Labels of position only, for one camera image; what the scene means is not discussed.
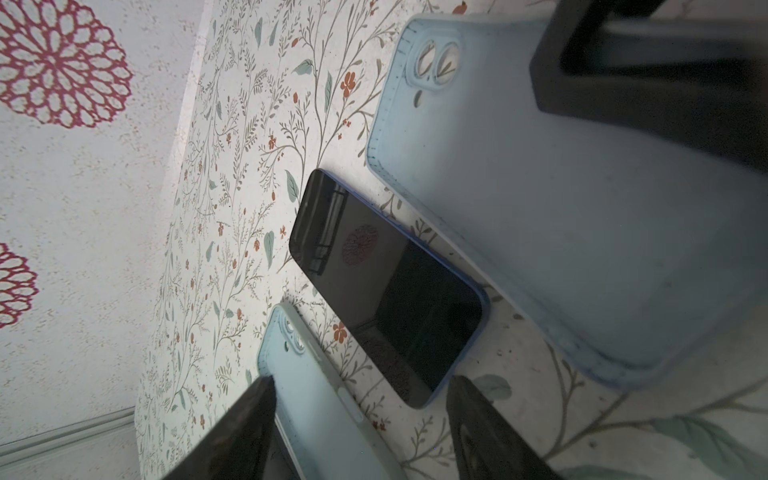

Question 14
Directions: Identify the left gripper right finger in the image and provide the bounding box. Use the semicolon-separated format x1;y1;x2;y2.
446;375;560;480

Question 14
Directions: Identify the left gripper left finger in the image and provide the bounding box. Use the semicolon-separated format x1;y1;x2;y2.
165;376;277;480

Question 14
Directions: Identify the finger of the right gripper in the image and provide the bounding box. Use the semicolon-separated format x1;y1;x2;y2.
529;1;767;171

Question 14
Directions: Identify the pale blue case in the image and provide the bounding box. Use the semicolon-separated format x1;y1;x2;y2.
257;302;406;479
366;14;767;390

